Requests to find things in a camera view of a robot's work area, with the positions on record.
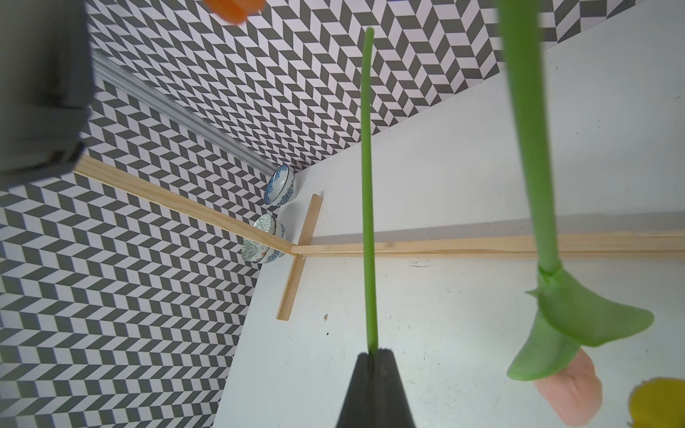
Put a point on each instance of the blue patterned bowl back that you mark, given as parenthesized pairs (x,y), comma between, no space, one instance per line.
(281,188)

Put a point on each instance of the orange clothes peg middle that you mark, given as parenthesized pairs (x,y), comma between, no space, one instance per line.
(235,11)

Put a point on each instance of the yellow tulip flower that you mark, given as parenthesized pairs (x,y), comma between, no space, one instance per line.
(658,403)

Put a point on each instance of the pink tulip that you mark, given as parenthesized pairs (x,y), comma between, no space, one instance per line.
(569,316)
(367,195)

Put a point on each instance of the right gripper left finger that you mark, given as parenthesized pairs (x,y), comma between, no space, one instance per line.
(358,409)

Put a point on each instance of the wooden clothes rack frame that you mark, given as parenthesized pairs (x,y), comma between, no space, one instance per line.
(663,244)

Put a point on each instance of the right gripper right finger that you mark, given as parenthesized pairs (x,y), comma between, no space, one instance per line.
(391,408)

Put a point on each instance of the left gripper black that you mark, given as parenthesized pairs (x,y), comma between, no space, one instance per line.
(47,87)

